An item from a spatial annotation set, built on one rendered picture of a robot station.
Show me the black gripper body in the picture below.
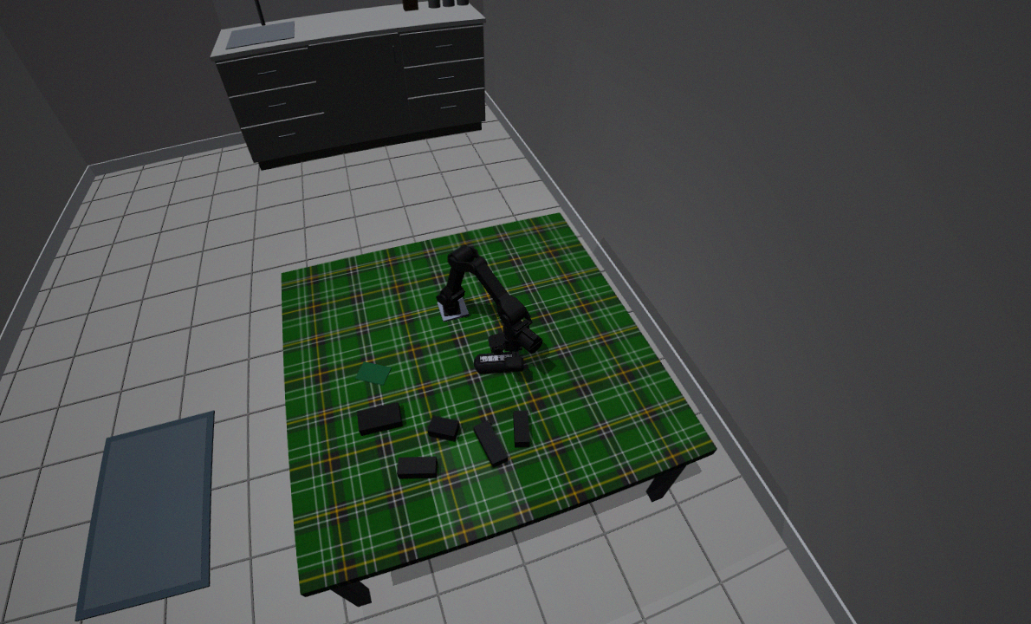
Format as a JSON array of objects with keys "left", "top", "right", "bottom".
[{"left": 504, "top": 334, "right": 524, "bottom": 372}]

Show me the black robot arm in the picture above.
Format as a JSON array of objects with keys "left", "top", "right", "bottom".
[{"left": 436, "top": 244, "right": 542, "bottom": 355}]

